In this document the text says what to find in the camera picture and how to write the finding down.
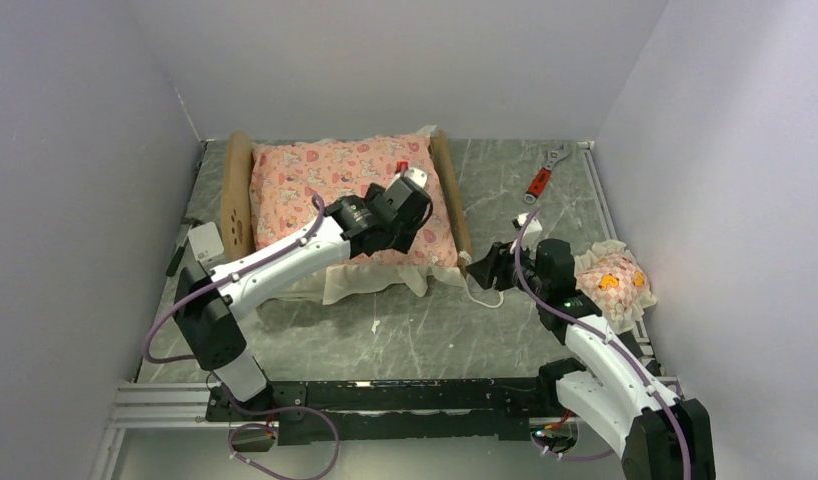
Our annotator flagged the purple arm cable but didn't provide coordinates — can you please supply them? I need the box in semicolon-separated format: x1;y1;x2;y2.
510;207;695;480
142;193;344;480

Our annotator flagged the red handled adjustable wrench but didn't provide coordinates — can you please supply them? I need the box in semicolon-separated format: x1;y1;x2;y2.
523;144;572;205

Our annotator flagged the pink checkered duck pillow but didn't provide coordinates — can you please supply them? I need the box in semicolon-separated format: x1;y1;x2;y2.
574;240;657;334

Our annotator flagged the aluminium rail at table edge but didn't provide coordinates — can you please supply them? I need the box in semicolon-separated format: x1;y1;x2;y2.
577;142;648;339

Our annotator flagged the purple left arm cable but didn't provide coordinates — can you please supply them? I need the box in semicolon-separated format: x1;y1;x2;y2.
142;193;344;480

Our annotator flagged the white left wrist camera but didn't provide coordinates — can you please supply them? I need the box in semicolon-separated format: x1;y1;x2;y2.
392;161;430;190

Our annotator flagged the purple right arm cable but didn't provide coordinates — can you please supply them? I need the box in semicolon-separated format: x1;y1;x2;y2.
510;207;695;480

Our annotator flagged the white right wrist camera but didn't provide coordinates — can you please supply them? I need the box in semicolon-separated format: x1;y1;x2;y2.
512;213;543;249

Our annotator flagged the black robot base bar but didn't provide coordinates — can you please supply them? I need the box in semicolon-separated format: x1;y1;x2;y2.
205;377;570;446

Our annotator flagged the wooden pet bed frame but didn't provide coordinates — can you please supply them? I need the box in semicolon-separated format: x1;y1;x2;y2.
219;126;473;267

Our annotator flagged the pink unicorn print mattress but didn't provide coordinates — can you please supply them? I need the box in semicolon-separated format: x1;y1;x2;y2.
249;126;472;305

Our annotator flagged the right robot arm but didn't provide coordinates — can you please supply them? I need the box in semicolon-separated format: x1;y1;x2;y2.
466;239;716;479

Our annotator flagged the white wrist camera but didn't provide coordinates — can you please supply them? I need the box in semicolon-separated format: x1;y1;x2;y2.
392;161;430;190
512;213;543;249

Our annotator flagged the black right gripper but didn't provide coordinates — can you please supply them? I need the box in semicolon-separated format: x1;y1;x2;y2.
466;236;548;300

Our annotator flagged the black marker pen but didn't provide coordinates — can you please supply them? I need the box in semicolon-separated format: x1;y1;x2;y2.
165;217;203;278

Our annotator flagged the white small box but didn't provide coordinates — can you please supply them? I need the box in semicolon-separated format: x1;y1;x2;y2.
187;222;225;267

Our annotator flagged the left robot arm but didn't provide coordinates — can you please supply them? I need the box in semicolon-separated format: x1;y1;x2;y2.
172;168;433;420

